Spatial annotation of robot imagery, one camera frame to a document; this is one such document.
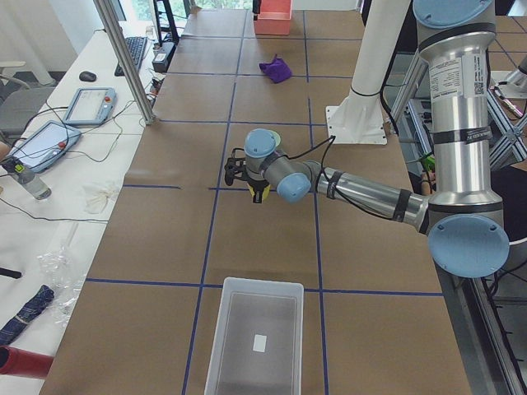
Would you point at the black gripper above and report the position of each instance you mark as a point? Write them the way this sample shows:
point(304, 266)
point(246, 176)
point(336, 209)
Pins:
point(257, 188)

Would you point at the yellow plastic cup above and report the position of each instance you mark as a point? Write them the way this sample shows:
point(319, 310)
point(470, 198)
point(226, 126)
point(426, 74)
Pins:
point(259, 193)

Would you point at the pale green ceramic bowl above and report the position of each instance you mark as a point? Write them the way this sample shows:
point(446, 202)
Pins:
point(277, 138)

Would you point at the purple microfiber cloth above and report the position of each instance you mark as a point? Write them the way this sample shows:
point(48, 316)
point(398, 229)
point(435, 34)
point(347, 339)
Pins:
point(277, 70)

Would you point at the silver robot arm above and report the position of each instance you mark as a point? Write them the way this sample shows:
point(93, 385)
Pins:
point(441, 110)

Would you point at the black box on desk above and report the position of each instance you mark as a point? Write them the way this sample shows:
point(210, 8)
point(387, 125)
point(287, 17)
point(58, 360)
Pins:
point(163, 57)

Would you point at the clear plastic storage box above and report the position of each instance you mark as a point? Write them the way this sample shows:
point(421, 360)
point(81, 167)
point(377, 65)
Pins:
point(257, 346)

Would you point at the pink plastic bin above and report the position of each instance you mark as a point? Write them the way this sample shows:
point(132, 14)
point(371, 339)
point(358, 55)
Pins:
point(272, 17)

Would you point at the far teach pendant tablet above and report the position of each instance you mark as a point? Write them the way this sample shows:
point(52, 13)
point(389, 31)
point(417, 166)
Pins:
point(90, 107)

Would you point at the teach pendant tablet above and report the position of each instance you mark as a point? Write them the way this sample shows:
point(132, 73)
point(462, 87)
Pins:
point(90, 107)
point(46, 146)

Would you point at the black keyboard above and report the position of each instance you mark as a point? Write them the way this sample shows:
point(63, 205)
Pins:
point(136, 47)

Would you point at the black computer mouse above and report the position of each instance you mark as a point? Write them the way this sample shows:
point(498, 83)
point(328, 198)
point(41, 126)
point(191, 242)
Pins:
point(87, 76)

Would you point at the near teach pendant tablet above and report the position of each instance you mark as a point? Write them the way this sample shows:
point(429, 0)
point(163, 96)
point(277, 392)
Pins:
point(46, 146)

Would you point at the crumpled clear plastic bag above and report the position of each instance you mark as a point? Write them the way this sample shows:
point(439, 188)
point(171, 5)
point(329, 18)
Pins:
point(66, 281)

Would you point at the folded dark blue umbrella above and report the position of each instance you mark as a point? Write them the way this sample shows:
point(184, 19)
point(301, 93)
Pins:
point(31, 310)

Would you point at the red cylinder bottle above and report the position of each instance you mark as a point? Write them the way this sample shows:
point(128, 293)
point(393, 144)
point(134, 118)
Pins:
point(26, 364)

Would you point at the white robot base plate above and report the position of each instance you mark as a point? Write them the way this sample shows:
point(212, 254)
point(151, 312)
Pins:
point(356, 125)

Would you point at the aluminium frame post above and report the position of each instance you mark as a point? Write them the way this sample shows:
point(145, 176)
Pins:
point(113, 29)

